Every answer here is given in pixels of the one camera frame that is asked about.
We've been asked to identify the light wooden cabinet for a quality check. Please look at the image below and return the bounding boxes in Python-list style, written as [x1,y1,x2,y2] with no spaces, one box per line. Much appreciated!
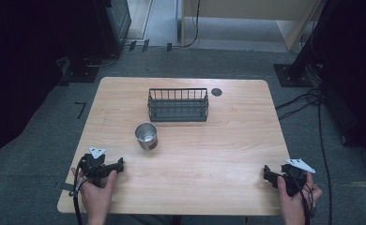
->
[180,0,325,52]

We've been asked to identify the thin black hanging cable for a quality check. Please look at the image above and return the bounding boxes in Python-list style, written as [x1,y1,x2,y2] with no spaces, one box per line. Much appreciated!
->
[182,0,202,49]

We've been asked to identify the black wire basket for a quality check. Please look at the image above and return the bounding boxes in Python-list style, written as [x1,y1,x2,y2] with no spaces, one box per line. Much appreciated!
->
[146,87,210,123]

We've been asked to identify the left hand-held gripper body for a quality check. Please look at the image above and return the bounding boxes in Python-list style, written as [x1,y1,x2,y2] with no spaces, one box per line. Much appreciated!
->
[77,146,118,188]

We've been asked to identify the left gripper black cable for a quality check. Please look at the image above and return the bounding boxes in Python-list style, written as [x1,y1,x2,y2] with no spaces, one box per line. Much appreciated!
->
[68,155,90,225]

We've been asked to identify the grey tape strip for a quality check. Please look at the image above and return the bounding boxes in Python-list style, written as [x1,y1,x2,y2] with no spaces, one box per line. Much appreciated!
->
[58,182,76,192]

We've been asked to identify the dark equipment cabinet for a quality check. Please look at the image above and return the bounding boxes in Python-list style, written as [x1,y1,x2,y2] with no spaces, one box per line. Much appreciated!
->
[104,0,132,51]

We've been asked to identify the person's right hand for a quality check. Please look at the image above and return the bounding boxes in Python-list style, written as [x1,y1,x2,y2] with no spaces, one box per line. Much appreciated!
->
[276,172,324,218]

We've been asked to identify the silver metal cup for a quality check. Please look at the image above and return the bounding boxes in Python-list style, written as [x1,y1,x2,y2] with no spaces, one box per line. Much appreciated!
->
[134,122,159,151]

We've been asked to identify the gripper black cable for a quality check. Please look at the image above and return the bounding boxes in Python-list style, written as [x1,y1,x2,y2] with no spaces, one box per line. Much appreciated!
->
[293,174,317,225]
[68,155,90,225]

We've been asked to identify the black flat stand base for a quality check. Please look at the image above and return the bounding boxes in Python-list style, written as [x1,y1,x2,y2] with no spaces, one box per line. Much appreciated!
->
[57,55,101,87]

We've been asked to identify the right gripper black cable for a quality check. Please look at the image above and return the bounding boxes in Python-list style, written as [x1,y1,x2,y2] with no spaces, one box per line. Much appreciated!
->
[293,174,317,225]

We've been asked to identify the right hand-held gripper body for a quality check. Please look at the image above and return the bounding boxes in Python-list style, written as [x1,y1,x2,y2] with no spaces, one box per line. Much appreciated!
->
[277,157,316,198]

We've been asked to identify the black stand post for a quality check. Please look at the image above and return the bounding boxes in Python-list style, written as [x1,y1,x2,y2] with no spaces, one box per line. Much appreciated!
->
[288,0,339,81]

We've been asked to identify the person's left hand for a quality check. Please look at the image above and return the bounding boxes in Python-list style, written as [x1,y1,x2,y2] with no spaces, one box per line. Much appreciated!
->
[70,168,118,218]

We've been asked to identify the black stand base plate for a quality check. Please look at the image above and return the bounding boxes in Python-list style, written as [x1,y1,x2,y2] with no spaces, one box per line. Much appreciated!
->
[272,63,315,88]

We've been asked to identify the black floor cable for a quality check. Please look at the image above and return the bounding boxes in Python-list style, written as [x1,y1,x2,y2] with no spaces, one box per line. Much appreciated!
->
[274,87,334,225]

